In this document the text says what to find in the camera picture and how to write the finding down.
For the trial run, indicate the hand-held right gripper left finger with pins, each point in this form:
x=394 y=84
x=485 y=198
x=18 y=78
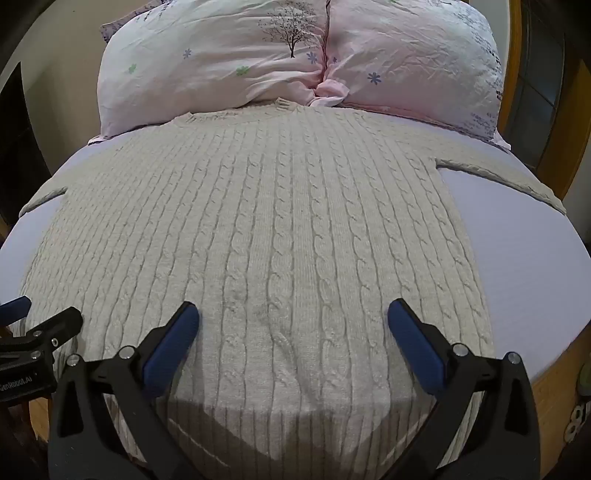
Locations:
x=170 y=342

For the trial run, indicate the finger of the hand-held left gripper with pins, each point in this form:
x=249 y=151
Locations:
x=14 y=308
x=60 y=325

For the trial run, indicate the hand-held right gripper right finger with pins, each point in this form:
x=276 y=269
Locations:
x=416 y=344

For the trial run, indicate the pink floral pillow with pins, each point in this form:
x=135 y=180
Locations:
x=415 y=64
x=207 y=60

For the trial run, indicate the wooden headboard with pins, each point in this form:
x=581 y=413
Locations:
x=538 y=87

